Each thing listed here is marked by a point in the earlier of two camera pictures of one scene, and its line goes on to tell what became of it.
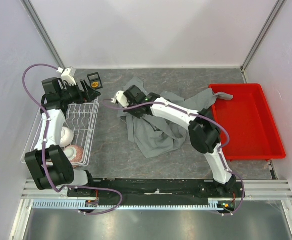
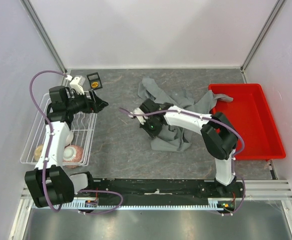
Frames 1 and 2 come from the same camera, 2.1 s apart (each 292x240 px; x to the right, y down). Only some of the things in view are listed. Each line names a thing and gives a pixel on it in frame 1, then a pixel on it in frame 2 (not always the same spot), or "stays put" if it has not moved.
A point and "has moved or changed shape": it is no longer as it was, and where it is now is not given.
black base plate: [158, 189] stays put
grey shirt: [155, 135] has moved or changed shape
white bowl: [66, 136] stays put
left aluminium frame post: [43, 33] stays put
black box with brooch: [94, 80] stays put
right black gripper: [138, 115] -> [154, 133]
